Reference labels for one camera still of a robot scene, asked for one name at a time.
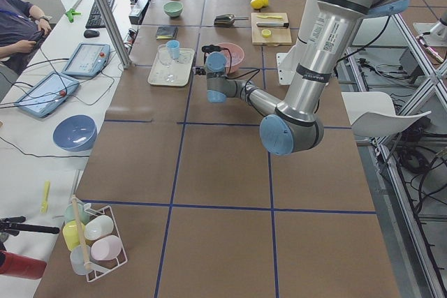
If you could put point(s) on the blue bowl on side table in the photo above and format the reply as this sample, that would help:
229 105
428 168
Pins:
76 133

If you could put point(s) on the white wire cup rack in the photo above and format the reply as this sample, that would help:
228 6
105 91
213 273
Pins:
93 240

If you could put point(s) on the aluminium frame post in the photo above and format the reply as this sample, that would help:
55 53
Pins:
113 32

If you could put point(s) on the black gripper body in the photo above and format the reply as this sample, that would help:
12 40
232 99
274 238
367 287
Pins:
200 70

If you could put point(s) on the clear wine glass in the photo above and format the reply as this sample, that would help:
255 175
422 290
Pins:
165 59

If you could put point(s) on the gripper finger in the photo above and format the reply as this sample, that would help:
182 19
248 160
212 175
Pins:
199 70

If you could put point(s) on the near teach pendant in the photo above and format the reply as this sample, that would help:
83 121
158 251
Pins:
47 95

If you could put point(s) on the yellow plastic knife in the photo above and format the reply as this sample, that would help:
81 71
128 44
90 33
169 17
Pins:
277 17

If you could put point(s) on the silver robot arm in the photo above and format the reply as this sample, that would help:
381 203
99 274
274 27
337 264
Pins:
291 125

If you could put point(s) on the steel rod muddler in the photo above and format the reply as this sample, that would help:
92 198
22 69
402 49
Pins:
279 25

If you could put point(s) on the far teach pendant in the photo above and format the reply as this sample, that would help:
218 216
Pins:
87 60

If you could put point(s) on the green ceramic bowl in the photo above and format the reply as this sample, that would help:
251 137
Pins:
173 9

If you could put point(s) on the person at desk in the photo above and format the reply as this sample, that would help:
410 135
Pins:
24 27

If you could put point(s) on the pink bowl of ice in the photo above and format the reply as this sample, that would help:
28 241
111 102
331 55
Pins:
234 55

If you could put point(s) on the lemon half slice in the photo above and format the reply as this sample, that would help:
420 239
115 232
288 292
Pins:
266 33

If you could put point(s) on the wooden cutting board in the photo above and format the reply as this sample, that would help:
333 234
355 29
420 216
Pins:
279 36

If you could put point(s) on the cream bear serving tray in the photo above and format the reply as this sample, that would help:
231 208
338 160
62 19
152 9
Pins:
181 68

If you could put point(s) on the teach pendant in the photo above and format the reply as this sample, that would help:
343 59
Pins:
87 60
47 95

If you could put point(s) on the blue plastic cup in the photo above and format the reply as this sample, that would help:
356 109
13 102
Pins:
173 47

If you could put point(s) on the folded grey cloth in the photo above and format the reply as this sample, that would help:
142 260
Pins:
166 33

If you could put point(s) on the steel ice scoop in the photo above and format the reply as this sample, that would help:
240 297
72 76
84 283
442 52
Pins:
227 20

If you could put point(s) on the black keyboard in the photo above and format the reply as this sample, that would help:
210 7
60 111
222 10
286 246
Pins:
95 19

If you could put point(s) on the black computer mouse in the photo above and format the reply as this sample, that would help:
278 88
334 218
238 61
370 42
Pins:
91 33

